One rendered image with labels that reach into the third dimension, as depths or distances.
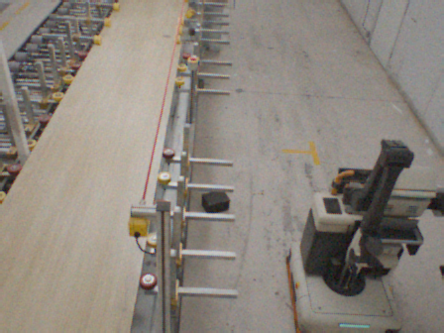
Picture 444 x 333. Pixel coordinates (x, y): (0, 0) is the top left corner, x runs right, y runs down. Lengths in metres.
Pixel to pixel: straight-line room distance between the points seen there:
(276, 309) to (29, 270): 1.66
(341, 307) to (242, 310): 0.66
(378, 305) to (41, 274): 1.98
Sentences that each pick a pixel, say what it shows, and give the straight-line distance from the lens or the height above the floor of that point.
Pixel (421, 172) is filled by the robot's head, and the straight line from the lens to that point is 2.19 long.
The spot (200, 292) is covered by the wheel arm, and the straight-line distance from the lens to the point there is 2.12.
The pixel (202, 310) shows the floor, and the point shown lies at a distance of 3.07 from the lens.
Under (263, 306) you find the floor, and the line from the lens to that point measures 3.14.
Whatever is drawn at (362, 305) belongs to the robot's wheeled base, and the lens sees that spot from 2.97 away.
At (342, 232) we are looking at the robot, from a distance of 2.73.
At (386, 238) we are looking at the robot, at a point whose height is 1.04.
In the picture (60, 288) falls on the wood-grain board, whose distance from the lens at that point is 2.11.
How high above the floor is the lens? 2.54
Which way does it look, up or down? 38 degrees down
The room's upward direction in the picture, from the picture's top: 5 degrees clockwise
